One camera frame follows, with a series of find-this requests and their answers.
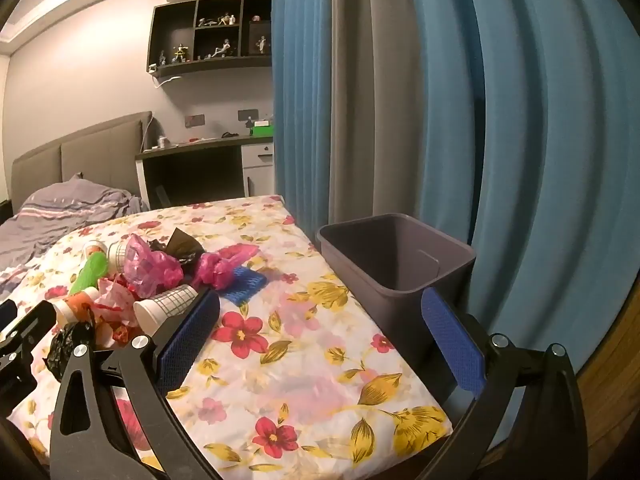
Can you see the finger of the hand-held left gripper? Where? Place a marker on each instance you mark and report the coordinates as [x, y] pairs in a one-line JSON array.
[[6, 316], [32, 322]]

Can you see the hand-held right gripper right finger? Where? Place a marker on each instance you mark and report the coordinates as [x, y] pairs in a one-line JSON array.
[[452, 340]]

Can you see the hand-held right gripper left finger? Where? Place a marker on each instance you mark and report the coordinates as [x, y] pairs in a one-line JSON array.
[[190, 332]]

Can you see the white grid paper cup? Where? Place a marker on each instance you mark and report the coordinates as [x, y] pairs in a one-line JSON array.
[[167, 302], [117, 255]]

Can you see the blue silicone mould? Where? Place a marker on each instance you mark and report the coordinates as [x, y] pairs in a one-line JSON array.
[[242, 285]]

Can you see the dark brown plastic bag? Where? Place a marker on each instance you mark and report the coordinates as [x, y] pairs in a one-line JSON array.
[[182, 245]]

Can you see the grey plastic bin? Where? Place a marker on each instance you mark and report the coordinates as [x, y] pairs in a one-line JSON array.
[[395, 265]]

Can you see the black plastic bag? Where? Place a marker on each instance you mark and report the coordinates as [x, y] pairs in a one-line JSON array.
[[70, 350]]

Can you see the pink plastic bag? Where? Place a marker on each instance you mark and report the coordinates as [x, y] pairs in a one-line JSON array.
[[150, 265], [220, 262]]

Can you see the floral bedsheet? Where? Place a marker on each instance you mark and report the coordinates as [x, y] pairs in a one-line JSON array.
[[300, 360]]

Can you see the grey striped duvet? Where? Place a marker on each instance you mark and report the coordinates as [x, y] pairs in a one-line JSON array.
[[60, 210]]

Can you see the dark wooden desk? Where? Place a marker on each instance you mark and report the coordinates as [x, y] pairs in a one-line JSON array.
[[195, 170]]

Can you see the white drawer cabinet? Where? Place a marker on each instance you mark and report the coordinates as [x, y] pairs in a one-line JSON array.
[[257, 165]]

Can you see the grey padded headboard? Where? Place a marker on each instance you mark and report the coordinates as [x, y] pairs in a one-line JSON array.
[[90, 150]]

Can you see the green box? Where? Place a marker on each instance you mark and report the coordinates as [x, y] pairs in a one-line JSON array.
[[262, 130]]

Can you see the dark desk figurine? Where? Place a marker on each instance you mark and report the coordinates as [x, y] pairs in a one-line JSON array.
[[250, 125]]

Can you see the blue curtain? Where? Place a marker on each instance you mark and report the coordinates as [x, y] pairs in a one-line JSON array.
[[525, 135], [300, 85]]

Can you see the grey curtain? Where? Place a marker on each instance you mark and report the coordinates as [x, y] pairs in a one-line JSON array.
[[370, 110]]

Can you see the row of figurines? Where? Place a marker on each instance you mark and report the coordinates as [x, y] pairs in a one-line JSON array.
[[222, 50]]

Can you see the grey wall socket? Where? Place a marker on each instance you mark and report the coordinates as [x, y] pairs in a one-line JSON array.
[[247, 114], [195, 120]]

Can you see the dark wall shelf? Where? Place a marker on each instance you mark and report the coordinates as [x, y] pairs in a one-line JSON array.
[[175, 20]]

